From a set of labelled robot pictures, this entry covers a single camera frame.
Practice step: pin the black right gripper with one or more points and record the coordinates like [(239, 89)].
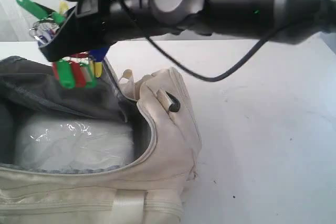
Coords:
[(87, 27)]

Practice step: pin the colourful plastic key tag bunch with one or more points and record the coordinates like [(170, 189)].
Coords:
[(80, 70)]

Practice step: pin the cream duffel bag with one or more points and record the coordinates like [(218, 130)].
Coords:
[(148, 190)]

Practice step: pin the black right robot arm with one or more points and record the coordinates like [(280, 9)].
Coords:
[(296, 19)]

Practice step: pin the clear plastic-wrapped white package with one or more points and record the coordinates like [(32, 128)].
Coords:
[(52, 143)]

